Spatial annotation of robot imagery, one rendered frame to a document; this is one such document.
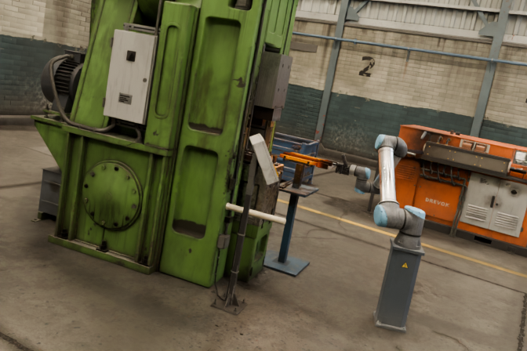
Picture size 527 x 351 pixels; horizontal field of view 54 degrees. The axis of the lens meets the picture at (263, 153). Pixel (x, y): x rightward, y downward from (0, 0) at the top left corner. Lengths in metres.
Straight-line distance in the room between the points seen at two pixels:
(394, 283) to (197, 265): 1.42
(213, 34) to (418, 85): 7.94
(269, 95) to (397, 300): 1.71
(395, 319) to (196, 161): 1.81
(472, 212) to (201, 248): 4.16
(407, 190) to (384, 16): 5.47
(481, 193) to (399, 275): 3.41
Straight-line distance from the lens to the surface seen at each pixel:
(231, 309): 3.67
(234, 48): 3.71
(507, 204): 7.05
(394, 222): 3.70
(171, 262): 4.01
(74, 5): 10.13
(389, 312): 3.92
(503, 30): 11.17
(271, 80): 3.80
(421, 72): 11.31
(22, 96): 9.64
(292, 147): 7.64
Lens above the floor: 1.61
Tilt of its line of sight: 9 degrees down
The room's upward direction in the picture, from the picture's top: 10 degrees clockwise
